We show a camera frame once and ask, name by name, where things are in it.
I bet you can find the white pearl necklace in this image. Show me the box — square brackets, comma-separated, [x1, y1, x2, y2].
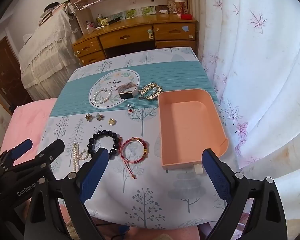
[71, 142, 90, 173]

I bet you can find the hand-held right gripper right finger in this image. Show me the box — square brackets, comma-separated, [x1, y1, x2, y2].
[202, 148, 287, 240]

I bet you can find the peach plastic tray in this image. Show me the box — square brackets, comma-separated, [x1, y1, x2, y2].
[157, 88, 229, 172]

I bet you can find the white pearl bracelet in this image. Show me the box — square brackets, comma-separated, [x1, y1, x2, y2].
[91, 87, 112, 105]

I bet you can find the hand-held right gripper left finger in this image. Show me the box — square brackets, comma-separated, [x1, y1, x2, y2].
[24, 147, 109, 240]

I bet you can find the tree print tablecloth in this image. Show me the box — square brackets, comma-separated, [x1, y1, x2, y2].
[40, 47, 240, 230]

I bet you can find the gold leaf bracelet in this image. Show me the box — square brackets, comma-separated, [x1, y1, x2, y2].
[139, 82, 163, 100]

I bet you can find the leaf print white curtain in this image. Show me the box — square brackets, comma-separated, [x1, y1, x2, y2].
[190, 0, 300, 188]

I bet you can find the wooden desk with drawers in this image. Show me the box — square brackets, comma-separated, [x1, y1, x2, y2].
[72, 14, 198, 67]

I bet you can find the pink smartwatch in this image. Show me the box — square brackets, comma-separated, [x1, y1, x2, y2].
[117, 82, 138, 99]

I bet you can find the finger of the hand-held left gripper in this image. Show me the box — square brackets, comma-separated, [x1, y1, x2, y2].
[5, 139, 65, 174]
[0, 139, 33, 166]

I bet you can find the pink bed sheet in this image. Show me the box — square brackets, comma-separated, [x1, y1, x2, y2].
[0, 98, 58, 157]

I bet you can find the white lace furniture cover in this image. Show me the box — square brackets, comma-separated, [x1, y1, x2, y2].
[17, 4, 78, 101]

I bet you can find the brown wooden door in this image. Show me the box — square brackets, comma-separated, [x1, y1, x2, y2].
[0, 35, 33, 114]

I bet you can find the red string bracelet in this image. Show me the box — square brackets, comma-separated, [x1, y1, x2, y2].
[119, 137, 150, 180]

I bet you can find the black bead bracelet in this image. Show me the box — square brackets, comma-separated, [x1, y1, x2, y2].
[86, 129, 120, 160]

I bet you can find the red patterned paper cup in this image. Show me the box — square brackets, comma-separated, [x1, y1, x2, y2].
[175, 0, 188, 14]

